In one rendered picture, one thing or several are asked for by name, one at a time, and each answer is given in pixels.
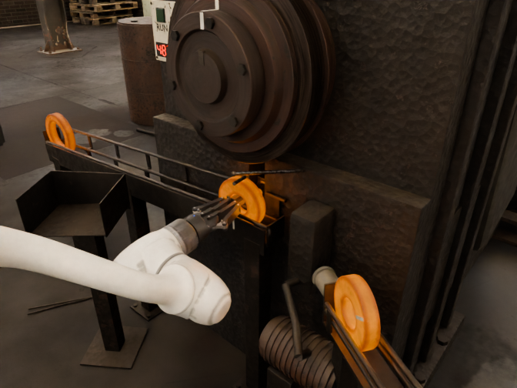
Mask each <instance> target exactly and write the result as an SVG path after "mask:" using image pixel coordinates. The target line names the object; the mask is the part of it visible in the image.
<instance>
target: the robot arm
mask: <svg viewBox="0 0 517 388"><path fill-rule="evenodd" d="M220 201H221V202H220ZM244 203H245V200H244V199H243V198H242V197H241V196H240V195H238V194H235V195H234V196H232V197H231V198H230V196H227V199H225V198H224V197H220V198H218V199H215V200H212V201H211V202H207V203H206V204H203V205H201V206H196V207H193V208H192V211H193V213H192V214H190V215H188V216H186V217H185V218H184V219H177V220H175V221H174V222H172V223H170V224H168V225H167V226H165V227H163V228H162V229H160V230H158V231H155V232H151V233H149V234H147V235H145V236H143V237H142V238H140V239H138V240H136V241H135V242H133V243H132V244H131V245H130V246H128V247H127V248H126V249H124V250H123V251H122V252H121V253H120V254H119V255H118V256H117V257H116V258H115V260H114V261H113V262H112V261H110V260H107V259H104V258H102V257H99V256H96V255H93V254H91V253H87V252H85V251H82V250H80V249H76V248H74V247H71V246H68V245H65V244H63V243H60V242H56V241H54V240H51V239H47V238H45V237H42V236H37V235H35V234H31V233H28V232H23V231H20V230H17V229H11V228H8V227H4V226H0V267H11V268H17V269H25V270H29V271H32V272H36V273H41V274H45V275H47V276H52V277H55V278H58V279H63V280H66V281H69V282H72V283H77V284H80V285H83V286H87V287H91V288H93V289H98V290H101V291H104V292H107V293H112V294H115V295H118V296H123V297H125V298H129V299H134V300H138V301H142V302H146V303H154V304H158V306H159V307H160V308H161V309H162V310H163V311H164V312H166V313H168V314H173V315H176V316H180V317H182V318H185V319H190V320H192V321H194V322H195V323H199V324H202V325H213V324H215V323H218V322H220V321H221V320H222V319H223V318H224V317H225V315H226V313H227V312H228V310H229V308H230V306H231V293H230V292H229V289H228V287H227V286H226V285H225V283H224V282H223V281H222V280H221V278H220V277H218V276H217V275H216V274H215V273H213V271H211V270H210V269H209V268H207V267H206V266H204V265H202V264H201V263H200V262H198V261H197V260H195V259H192V258H190V257H188V256H187V255H188V254H189V253H190V252H191V251H193V250H194V249H196V248H197V246H198V244H199V243H200V242H201V241H202V240H204V239H206V238H207V236H208V235H209V233H210V232H212V231H216V230H217V229H222V230H223V231H227V229H228V226H229V225H230V224H231V223H232V222H233V220H234V219H235V218H236V217H237V216H238V215H239V214H240V213H241V205H242V204H244Z"/></svg>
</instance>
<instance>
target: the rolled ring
mask: <svg viewBox="0 0 517 388"><path fill-rule="evenodd" d="M56 124H58V126H59V127H60V129H61V130H62V133H63V135H64V138H65V144H63V143H62V141H61V139H60V138H59V137H58V133H57V131H56ZM45 127H46V131H47V134H48V137H49V139H50V141H51V142H53V143H56V144H58V145H61V146H64V147H66V148H69V149H72V150H75V136H74V133H73V131H72V127H71V126H70V125H69V123H68V121H67V119H66V118H65V117H64V116H63V115H61V114H60V113H57V112H56V113H52V114H49V115H47V117H46V120H45Z"/></svg>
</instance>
